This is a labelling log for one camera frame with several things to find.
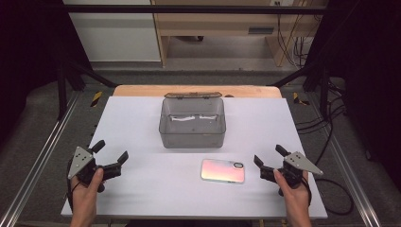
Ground pink iridescent phone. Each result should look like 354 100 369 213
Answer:
200 158 246 184

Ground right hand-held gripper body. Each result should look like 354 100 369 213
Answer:
259 151 324 197

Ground aluminium rail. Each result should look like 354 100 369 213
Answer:
307 93 383 227
0 93 80 227

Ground black horizontal frame bar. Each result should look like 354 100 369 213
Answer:
61 4 329 15

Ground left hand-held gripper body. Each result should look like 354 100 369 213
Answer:
67 146 123 194

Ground transparent grey lidded box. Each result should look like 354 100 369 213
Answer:
158 91 228 149

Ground black frame strut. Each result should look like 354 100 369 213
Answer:
270 61 333 118
56 59 118 121

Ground black floor cables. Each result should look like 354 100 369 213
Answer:
294 79 348 166

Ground hanging black cables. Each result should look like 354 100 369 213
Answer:
275 0 318 68

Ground white cabinet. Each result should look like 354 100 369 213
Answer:
61 0 163 63

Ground person's left hand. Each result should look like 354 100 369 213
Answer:
69 167 105 211

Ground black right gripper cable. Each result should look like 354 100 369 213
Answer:
314 177 355 218

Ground light wooden desk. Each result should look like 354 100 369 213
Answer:
150 0 329 68

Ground black curtain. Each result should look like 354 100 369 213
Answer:
0 0 93 149
305 0 401 193

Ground person's right hand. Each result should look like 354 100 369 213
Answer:
272 168 312 212

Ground dark green flat object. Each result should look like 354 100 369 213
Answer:
247 26 275 36

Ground yellow black tape marker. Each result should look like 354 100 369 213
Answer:
90 91 104 109
292 92 312 107

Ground wooden table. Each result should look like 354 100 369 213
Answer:
112 84 283 99

